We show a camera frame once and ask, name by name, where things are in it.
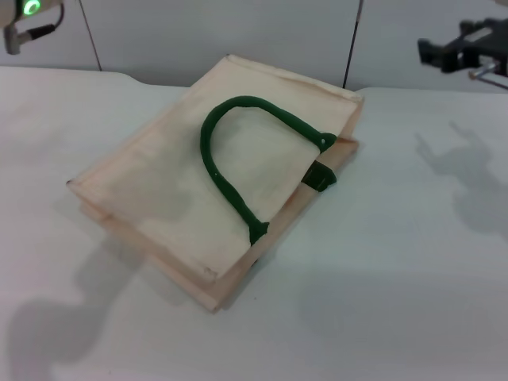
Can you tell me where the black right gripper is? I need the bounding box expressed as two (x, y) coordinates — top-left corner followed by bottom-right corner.
(417, 17), (508, 79)

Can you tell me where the dark green vegetable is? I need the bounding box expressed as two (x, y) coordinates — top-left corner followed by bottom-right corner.
(200, 94), (337, 247)

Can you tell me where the beige canvas tote bag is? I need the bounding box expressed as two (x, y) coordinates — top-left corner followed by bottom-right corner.
(66, 54), (365, 314)

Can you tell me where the green flat bag handle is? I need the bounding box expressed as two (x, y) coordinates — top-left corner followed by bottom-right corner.
(302, 160), (338, 192)

